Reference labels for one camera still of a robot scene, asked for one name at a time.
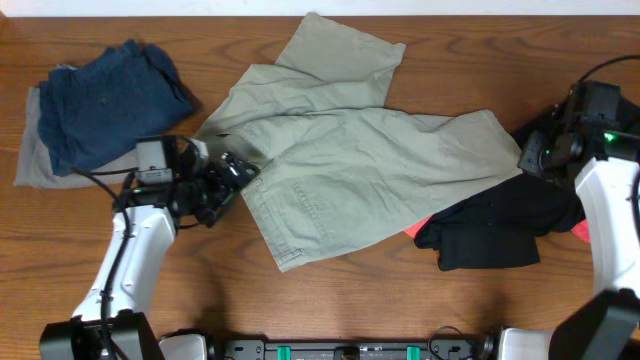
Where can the black garment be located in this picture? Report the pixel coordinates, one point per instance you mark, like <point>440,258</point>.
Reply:
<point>498,228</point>

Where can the folded navy blue shorts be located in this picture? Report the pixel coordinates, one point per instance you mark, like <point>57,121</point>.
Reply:
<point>92,115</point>

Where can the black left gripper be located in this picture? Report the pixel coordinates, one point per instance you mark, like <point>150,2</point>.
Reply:
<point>227,181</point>

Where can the red garment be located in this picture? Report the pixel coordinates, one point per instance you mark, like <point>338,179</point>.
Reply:
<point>581,230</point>

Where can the folded grey garment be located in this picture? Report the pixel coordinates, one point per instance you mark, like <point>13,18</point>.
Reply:
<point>34,167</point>

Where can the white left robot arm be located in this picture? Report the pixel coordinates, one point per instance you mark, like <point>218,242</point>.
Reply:
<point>111,322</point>

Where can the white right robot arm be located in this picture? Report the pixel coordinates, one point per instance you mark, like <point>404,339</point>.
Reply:
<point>607,185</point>

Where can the khaki green shorts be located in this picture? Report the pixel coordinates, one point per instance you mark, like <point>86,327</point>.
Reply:
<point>338,170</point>

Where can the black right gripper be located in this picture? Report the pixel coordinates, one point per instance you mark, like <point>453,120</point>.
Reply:
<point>530,154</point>

